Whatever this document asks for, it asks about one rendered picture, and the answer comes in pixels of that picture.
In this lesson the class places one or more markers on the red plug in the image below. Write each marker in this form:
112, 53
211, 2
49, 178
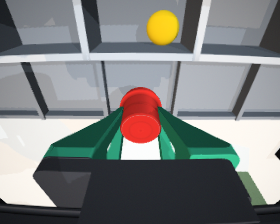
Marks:
140, 121

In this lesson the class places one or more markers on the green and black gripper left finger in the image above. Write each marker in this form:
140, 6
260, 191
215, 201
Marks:
93, 141

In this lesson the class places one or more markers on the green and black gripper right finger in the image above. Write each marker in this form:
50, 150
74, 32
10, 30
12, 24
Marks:
190, 142

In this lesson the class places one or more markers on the yellow ball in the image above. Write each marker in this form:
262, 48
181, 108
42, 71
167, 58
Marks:
162, 27

